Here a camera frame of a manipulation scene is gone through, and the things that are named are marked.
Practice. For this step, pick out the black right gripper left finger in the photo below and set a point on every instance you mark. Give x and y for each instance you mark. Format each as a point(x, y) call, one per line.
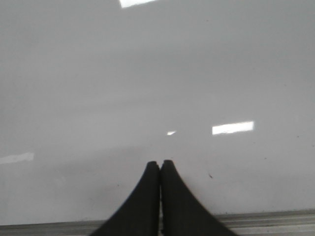
point(139, 214)

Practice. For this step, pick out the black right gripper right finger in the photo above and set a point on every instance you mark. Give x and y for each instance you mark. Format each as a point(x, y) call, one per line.
point(183, 214)

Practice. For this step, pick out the white whiteboard surface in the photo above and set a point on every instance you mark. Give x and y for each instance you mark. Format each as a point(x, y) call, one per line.
point(92, 90)

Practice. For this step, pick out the aluminium whiteboard frame rail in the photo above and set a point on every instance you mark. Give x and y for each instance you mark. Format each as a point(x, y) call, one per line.
point(280, 223)

